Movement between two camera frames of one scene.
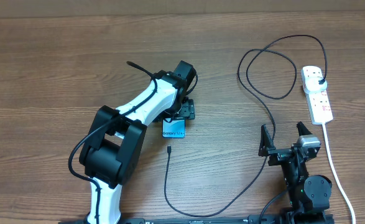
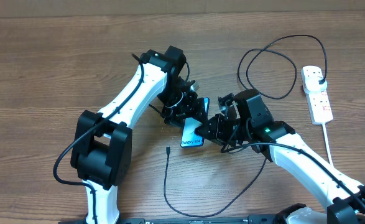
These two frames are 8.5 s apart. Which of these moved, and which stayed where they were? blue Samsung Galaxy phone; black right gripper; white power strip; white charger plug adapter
Moved: black right gripper; blue Samsung Galaxy phone
Stayed: white charger plug adapter; white power strip
